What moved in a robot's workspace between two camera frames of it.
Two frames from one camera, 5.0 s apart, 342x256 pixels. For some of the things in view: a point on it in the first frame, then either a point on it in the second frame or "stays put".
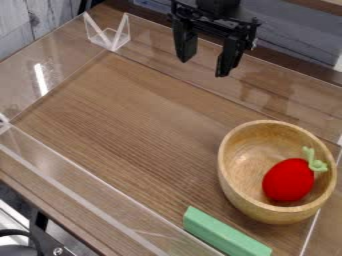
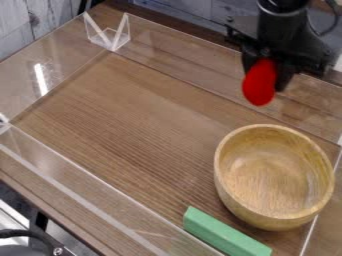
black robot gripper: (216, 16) to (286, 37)
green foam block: (228, 239) stays put
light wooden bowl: (254, 146) stays put
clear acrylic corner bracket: (109, 38) stays put
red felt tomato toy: (289, 179) to (258, 82)
